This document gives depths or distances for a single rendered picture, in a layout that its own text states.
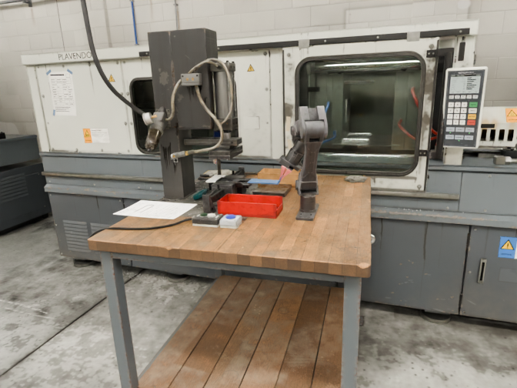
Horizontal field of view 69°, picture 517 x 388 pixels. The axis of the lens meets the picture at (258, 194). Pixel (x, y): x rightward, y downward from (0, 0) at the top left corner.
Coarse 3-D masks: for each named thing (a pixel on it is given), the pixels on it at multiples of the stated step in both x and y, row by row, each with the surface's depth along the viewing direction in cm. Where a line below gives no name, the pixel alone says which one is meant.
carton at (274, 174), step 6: (258, 174) 199; (264, 174) 198; (270, 174) 197; (276, 174) 196; (288, 174) 195; (294, 174) 194; (282, 180) 196; (288, 180) 195; (294, 180) 195; (294, 186) 195
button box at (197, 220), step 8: (192, 216) 148; (200, 216) 146; (216, 216) 146; (168, 224) 145; (176, 224) 147; (192, 224) 146; (200, 224) 145; (208, 224) 144; (216, 224) 143; (96, 232) 147
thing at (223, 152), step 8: (224, 136) 173; (184, 144) 177; (192, 144) 176; (200, 144) 174; (208, 144) 173; (216, 144) 172; (224, 144) 171; (232, 144) 170; (208, 152) 167; (216, 152) 166; (224, 152) 165; (232, 152) 168; (240, 152) 178; (216, 160) 170
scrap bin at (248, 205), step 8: (224, 200) 162; (232, 200) 166; (240, 200) 165; (248, 200) 164; (256, 200) 163; (264, 200) 162; (272, 200) 161; (280, 200) 160; (224, 208) 155; (232, 208) 154; (240, 208) 153; (248, 208) 152; (256, 208) 151; (264, 208) 150; (272, 208) 149; (280, 208) 156; (248, 216) 153; (256, 216) 152; (264, 216) 151; (272, 216) 150
